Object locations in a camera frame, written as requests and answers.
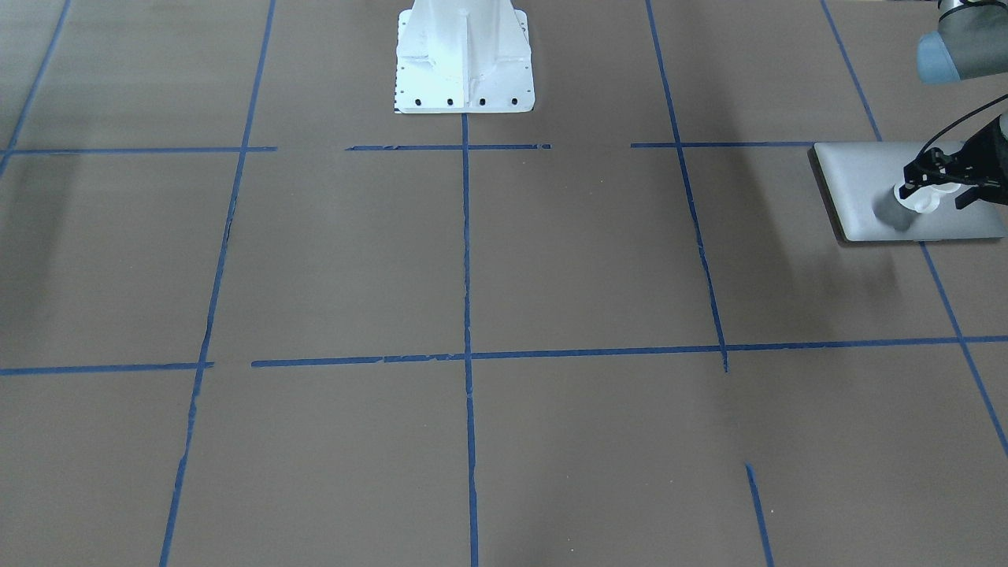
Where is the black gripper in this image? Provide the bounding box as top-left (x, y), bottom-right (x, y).
top-left (902, 114), bottom-right (1007, 209)

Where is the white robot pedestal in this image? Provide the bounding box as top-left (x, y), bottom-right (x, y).
top-left (393, 1), bottom-right (536, 114)

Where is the white ceramic cup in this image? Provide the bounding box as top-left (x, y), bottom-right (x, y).
top-left (892, 183), bottom-right (964, 215)

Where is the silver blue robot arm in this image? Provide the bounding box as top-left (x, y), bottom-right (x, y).
top-left (894, 1), bottom-right (1007, 209)

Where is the brown paper table cover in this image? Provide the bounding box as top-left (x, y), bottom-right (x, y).
top-left (2, 1), bottom-right (1006, 566)

